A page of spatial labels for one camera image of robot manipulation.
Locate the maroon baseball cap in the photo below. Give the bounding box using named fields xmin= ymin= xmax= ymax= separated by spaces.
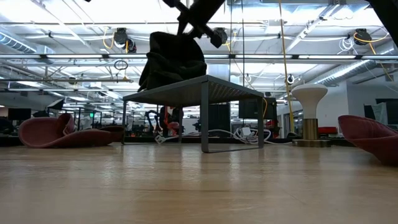
xmin=17 ymin=112 xmax=126 ymax=149
xmin=338 ymin=114 xmax=398 ymax=166

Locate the grey perforated metal shelf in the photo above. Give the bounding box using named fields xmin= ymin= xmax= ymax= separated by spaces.
xmin=122 ymin=74 xmax=265 ymax=154

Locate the black monitor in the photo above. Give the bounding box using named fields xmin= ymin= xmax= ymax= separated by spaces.
xmin=238 ymin=97 xmax=277 ymax=120
xmin=375 ymin=98 xmax=398 ymax=125
xmin=7 ymin=108 xmax=32 ymax=122

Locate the white mushroom lamp brass base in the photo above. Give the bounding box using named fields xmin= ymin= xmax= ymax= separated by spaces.
xmin=291 ymin=83 xmax=332 ymax=148

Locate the red box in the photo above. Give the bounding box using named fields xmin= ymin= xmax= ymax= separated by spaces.
xmin=317 ymin=126 xmax=338 ymax=135

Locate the black ceiling cable reel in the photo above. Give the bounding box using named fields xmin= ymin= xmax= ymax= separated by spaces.
xmin=113 ymin=27 xmax=129 ymax=46
xmin=213 ymin=27 xmax=228 ymax=48
xmin=126 ymin=37 xmax=137 ymax=54
xmin=353 ymin=28 xmax=373 ymax=46

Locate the yellow power cable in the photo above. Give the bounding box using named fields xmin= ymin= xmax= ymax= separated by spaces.
xmin=277 ymin=0 xmax=295 ymax=133

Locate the white cable bundle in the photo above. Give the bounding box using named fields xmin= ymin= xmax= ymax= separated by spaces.
xmin=154 ymin=126 xmax=290 ymax=146

